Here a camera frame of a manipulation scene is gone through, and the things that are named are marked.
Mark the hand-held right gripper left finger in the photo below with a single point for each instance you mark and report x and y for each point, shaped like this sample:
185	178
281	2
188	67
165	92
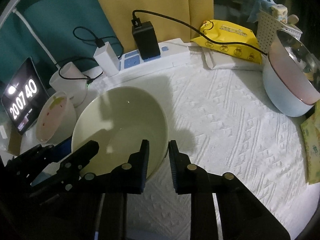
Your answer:
145	165

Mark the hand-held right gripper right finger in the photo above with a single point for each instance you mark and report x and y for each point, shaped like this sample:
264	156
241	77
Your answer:
172	165

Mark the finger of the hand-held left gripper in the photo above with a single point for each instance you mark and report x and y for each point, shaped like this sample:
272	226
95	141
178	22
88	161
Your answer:
82	152
62	150

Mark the cream bowl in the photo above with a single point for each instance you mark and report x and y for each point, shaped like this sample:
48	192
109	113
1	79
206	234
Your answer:
125	120

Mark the stacked pink and blue bowls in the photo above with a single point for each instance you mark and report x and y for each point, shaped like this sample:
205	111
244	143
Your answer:
282	87

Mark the pink strawberry bowl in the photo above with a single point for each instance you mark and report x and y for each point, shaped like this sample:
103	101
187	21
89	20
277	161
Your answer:
53	120

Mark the cardboard box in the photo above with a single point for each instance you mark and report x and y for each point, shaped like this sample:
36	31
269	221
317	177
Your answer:
15	145

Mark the white textured tablecloth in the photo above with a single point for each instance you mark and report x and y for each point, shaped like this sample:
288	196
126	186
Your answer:
225	142

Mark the tablet showing clock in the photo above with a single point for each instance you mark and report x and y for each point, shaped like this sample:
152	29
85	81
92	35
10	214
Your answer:
25	97

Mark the white desk lamp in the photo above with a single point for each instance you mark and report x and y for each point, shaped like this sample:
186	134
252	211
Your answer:
67	85

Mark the white and blue power strip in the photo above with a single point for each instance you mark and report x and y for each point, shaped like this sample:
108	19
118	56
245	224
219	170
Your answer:
165	55

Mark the white flat pack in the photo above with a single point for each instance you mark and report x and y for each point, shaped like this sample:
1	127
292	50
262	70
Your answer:
225	60

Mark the black charger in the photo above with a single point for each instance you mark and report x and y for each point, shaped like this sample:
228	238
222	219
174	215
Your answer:
146	40

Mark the yellow-green tissue pack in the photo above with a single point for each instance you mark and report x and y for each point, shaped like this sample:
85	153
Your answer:
312	150

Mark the yellow wet wipes pack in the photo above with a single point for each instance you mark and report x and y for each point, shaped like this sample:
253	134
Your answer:
232	37

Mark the teal curtain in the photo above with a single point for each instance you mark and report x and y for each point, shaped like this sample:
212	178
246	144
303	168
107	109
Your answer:
70	5

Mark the white perforated basket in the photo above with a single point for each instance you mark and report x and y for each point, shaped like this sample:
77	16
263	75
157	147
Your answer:
267	32

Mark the blue plastic pack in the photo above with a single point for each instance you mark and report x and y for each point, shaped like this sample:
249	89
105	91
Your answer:
262	2

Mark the small printed carton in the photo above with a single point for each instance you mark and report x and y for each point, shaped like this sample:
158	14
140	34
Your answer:
279	12

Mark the wooden spoon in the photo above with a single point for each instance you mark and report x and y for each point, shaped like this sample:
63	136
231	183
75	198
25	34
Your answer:
293	19

